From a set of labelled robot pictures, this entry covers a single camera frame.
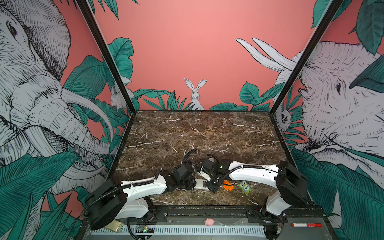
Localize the red white marker pen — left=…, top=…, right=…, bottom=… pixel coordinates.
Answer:
left=291, top=223, right=323, bottom=228

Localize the orange toy brick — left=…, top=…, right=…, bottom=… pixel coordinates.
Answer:
left=223, top=180, right=234, bottom=192

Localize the black corner frame post right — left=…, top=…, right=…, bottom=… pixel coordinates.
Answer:
left=269, top=0, right=345, bottom=115

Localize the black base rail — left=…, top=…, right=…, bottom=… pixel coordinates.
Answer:
left=149, top=205, right=327, bottom=225

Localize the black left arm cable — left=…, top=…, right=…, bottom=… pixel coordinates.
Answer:
left=182, top=148, right=199, bottom=164

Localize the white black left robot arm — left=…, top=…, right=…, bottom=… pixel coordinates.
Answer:
left=81, top=161, right=196, bottom=230

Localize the black corner frame post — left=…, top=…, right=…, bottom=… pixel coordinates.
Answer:
left=269, top=0, right=345, bottom=115
left=74, top=0, right=136, bottom=114

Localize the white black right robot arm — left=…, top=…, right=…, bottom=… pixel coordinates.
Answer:
left=197, top=157, right=310, bottom=216

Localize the white red remote control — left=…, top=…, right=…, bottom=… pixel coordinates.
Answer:
left=194, top=179, right=209, bottom=191

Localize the white slotted cable duct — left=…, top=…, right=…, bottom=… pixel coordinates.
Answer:
left=92, top=225, right=266, bottom=238

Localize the black corner frame post left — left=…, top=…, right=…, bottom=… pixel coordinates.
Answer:
left=74, top=0, right=136, bottom=114

